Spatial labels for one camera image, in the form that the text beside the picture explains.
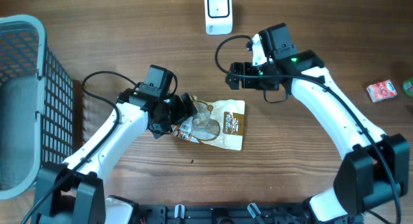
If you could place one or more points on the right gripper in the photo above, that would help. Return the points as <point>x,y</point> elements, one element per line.
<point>246,68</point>

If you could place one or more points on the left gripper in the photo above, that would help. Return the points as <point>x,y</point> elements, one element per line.
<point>182,113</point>

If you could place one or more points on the brown cream snack pouch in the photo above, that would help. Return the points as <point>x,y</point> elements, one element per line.
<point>219,124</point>

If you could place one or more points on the red Kleenex tissue pack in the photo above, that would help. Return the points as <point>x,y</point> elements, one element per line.
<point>382,90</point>

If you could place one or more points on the green drink bottle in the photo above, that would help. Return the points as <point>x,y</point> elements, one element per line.
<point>408,86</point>

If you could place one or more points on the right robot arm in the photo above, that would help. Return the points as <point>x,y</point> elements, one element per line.
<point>374,165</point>

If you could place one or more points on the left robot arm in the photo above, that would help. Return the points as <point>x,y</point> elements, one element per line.
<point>73,191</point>

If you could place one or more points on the white barcode scanner box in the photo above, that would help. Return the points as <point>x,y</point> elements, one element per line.
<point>218,17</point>

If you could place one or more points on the grey plastic mesh basket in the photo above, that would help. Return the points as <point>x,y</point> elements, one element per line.
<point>37,105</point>

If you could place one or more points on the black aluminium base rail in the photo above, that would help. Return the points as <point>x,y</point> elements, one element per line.
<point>288,213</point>

